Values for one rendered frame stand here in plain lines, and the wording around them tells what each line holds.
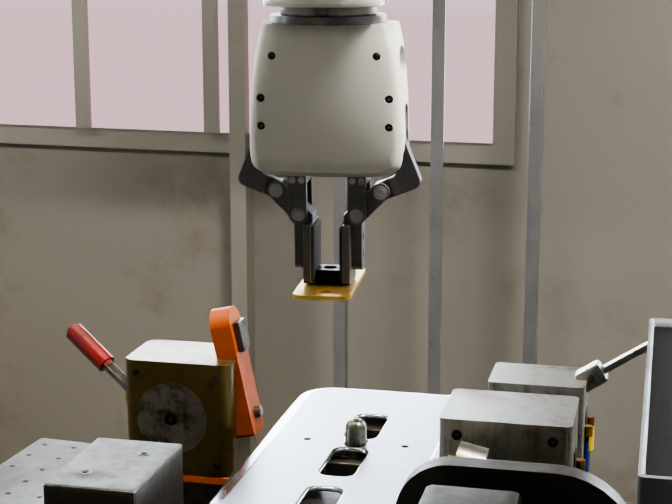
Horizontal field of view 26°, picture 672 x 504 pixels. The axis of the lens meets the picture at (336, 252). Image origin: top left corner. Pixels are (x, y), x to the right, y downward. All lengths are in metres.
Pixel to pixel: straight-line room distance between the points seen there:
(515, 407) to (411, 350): 2.38
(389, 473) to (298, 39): 0.51
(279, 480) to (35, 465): 0.99
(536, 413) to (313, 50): 0.36
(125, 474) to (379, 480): 0.22
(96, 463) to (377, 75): 0.49
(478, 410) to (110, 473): 0.32
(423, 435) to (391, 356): 2.13
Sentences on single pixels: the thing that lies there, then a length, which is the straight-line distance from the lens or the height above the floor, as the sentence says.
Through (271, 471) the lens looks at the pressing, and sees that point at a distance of 1.31.
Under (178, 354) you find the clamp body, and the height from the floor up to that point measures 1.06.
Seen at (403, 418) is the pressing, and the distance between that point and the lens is 1.45.
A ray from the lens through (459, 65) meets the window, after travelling 3.35.
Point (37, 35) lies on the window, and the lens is 3.72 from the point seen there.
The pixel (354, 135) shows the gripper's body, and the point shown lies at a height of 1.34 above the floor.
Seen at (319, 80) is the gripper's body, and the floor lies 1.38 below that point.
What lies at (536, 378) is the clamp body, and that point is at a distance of 1.39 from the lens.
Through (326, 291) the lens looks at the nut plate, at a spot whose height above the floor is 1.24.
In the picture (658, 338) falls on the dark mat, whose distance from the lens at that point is 1.16.
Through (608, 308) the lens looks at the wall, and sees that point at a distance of 3.40.
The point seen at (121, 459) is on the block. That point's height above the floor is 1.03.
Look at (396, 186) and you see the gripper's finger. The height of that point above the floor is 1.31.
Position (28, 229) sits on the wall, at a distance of 3.83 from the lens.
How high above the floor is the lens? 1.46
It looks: 12 degrees down
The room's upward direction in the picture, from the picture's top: straight up
